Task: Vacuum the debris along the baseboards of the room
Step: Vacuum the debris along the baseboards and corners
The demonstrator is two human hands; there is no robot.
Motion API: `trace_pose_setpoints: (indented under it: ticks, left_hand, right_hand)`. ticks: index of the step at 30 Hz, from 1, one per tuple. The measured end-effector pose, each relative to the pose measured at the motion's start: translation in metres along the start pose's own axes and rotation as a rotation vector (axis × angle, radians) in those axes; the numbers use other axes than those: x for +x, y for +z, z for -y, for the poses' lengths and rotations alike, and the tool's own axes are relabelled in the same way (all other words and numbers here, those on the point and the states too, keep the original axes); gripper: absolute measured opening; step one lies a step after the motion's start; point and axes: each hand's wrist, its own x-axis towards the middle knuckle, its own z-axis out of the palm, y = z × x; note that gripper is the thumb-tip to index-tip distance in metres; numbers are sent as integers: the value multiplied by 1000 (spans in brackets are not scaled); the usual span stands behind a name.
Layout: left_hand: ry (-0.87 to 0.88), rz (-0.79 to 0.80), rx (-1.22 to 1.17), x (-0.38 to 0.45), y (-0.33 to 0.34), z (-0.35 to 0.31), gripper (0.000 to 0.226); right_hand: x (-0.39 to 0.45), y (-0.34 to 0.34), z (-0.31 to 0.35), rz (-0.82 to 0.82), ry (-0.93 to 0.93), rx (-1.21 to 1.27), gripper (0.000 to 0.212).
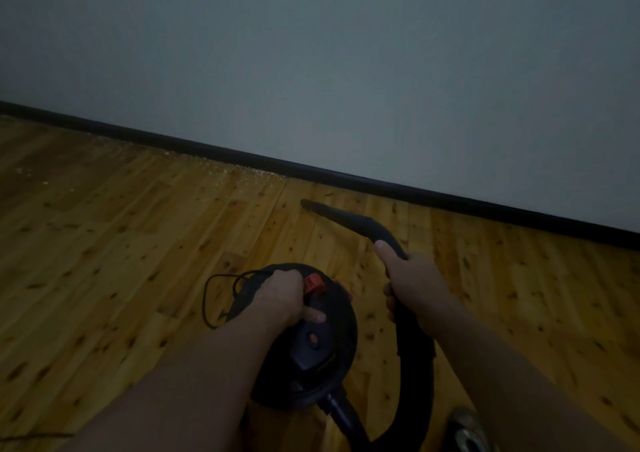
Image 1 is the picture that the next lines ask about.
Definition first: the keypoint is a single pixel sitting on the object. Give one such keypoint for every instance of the person's right forearm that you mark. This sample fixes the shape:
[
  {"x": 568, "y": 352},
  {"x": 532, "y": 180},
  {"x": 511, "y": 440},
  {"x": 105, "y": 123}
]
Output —
[{"x": 520, "y": 391}]

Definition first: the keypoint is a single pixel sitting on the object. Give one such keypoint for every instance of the black canister vacuum cleaner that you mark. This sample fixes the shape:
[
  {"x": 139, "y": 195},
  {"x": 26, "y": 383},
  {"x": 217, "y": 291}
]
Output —
[{"x": 312, "y": 346}]

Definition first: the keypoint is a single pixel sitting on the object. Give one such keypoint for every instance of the person's shoe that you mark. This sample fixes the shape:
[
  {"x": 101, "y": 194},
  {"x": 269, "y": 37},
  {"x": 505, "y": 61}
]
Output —
[{"x": 467, "y": 434}]

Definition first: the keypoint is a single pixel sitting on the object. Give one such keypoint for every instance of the person's left hand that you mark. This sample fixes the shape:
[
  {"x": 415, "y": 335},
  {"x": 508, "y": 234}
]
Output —
[{"x": 281, "y": 298}]

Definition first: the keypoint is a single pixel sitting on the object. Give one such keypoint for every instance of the person's left forearm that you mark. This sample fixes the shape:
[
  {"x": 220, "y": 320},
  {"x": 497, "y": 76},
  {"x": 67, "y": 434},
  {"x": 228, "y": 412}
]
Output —
[{"x": 180, "y": 391}]

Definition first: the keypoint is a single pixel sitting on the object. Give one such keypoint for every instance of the white debris crumbs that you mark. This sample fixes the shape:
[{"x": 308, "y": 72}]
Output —
[{"x": 240, "y": 171}]

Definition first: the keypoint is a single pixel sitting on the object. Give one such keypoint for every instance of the person's right thumb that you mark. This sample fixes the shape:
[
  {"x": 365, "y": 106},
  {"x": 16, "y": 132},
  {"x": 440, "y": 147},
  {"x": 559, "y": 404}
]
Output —
[{"x": 387, "y": 256}]

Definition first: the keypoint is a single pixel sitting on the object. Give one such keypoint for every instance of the black baseboard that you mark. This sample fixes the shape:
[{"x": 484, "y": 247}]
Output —
[{"x": 320, "y": 170}]

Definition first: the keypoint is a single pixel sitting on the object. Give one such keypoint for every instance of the person's left thumb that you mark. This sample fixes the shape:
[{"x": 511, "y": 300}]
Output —
[{"x": 312, "y": 314}]

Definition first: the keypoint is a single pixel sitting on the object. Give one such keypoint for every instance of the person's right hand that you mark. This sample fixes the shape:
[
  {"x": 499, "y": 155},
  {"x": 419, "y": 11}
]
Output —
[{"x": 415, "y": 286}]

